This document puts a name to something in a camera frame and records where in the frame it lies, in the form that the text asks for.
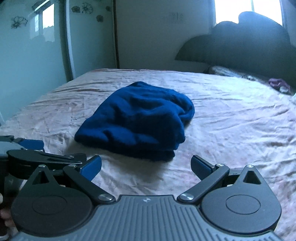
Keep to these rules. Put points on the glass door wardrobe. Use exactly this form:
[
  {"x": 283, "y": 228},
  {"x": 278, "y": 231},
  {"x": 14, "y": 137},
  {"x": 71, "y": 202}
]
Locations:
[{"x": 30, "y": 64}]

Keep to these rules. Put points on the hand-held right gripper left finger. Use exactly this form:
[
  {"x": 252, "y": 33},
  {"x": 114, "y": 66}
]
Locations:
[{"x": 90, "y": 168}]

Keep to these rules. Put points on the purple cloth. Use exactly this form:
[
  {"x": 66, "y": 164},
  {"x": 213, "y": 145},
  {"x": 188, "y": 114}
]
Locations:
[{"x": 278, "y": 84}]

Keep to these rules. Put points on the patterned pillow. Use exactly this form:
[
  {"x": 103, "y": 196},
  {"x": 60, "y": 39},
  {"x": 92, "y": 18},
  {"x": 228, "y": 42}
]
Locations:
[{"x": 231, "y": 71}]

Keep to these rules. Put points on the person's left hand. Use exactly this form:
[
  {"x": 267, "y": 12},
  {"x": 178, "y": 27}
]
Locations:
[{"x": 5, "y": 219}]

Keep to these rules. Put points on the bright window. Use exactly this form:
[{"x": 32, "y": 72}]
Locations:
[{"x": 233, "y": 10}]

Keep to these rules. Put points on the dark scalloped headboard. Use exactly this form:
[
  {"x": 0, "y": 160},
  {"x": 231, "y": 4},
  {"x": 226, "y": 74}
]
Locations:
[{"x": 242, "y": 46}]

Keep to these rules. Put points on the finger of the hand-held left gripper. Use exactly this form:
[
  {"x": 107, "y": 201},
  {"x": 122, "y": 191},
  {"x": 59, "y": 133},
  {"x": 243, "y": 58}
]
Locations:
[
  {"x": 32, "y": 144},
  {"x": 46, "y": 157}
]

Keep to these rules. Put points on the bed with pink sheet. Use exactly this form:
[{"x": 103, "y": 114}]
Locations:
[{"x": 231, "y": 120}]

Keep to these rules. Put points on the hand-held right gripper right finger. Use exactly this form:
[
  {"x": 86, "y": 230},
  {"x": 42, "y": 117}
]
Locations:
[{"x": 200, "y": 167}]

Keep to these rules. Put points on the blue beaded v-neck sweater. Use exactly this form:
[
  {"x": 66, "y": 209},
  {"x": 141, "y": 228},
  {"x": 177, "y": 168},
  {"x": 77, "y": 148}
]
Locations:
[{"x": 138, "y": 120}]

